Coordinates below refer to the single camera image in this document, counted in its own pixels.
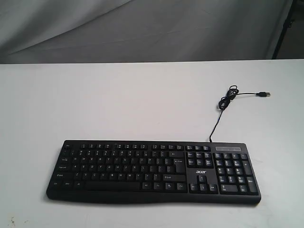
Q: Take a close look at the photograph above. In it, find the black usb cable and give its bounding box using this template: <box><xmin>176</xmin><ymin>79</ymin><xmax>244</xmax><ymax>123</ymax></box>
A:
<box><xmin>209</xmin><ymin>85</ymin><xmax>272</xmax><ymax>143</ymax></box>

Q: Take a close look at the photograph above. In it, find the grey backdrop cloth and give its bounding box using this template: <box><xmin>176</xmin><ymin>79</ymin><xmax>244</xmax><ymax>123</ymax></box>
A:
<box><xmin>0</xmin><ymin>0</ymin><xmax>295</xmax><ymax>64</ymax></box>

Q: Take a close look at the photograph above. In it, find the black acer keyboard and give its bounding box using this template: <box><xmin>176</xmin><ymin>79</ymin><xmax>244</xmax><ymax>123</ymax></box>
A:
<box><xmin>46</xmin><ymin>140</ymin><xmax>261</xmax><ymax>205</ymax></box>

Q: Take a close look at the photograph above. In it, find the black stand pole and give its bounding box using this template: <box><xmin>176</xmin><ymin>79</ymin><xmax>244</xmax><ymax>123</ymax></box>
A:
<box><xmin>272</xmin><ymin>0</ymin><xmax>297</xmax><ymax>60</ymax></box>

